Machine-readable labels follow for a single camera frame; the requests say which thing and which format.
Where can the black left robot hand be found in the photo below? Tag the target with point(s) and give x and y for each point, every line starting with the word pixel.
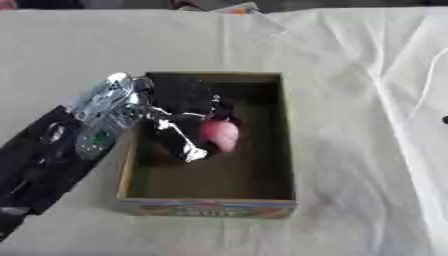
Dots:
pixel 184 100

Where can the pink toy peach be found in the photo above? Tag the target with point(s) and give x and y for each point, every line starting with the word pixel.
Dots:
pixel 221 135

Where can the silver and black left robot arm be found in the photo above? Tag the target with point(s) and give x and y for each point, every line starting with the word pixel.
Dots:
pixel 58 146

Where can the open cardboard box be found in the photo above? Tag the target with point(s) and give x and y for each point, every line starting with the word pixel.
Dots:
pixel 233 180

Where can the white and orange paper item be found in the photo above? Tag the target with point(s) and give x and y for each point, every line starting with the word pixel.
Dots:
pixel 240 8

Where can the small black round object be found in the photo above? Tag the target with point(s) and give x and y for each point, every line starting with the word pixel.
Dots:
pixel 445 120

